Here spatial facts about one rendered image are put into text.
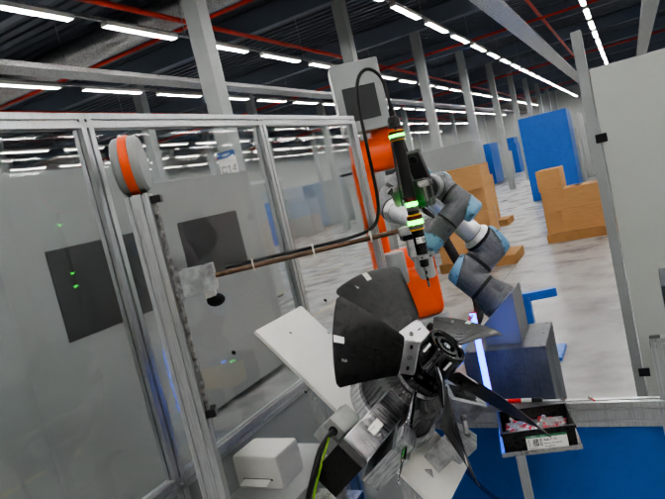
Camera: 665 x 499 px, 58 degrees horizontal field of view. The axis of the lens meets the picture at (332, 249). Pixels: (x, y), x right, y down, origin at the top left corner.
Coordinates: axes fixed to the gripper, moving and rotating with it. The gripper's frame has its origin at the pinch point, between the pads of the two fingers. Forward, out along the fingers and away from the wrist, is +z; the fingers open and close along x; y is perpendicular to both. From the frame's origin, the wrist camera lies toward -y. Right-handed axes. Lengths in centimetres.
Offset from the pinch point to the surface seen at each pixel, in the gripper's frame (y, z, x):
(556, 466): 103, -38, -17
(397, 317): 36.0, 2.0, 9.5
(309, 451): 80, -3, 54
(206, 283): 13, 34, 47
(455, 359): 46.8, 10.5, -8.0
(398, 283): 28.2, -7.9, 11.2
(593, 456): 99, -38, -30
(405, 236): 13.4, 1.1, 2.2
